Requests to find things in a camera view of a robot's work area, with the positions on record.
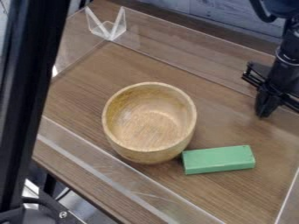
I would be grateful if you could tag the clear acrylic tray walls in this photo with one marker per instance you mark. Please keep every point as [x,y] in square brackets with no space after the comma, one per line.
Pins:
[114,47]

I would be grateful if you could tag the black table leg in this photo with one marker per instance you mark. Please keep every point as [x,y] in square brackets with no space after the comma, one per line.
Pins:
[50,185]

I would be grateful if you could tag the black foreground post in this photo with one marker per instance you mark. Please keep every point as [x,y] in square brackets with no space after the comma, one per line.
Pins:
[31,46]

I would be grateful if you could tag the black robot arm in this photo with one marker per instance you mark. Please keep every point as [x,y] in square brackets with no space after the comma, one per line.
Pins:
[270,10]

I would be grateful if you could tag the brown wooden bowl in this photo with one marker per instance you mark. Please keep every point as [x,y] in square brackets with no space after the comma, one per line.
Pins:
[148,121]

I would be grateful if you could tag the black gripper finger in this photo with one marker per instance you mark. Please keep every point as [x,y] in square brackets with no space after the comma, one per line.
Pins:
[267,102]

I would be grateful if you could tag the green rectangular block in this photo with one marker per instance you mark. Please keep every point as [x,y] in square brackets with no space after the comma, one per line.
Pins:
[218,159]

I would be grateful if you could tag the grey metal bracket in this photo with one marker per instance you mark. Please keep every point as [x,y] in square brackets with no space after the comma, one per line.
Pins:
[40,202]

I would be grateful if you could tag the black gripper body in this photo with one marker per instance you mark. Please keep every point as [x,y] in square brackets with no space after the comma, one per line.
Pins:
[279,78]

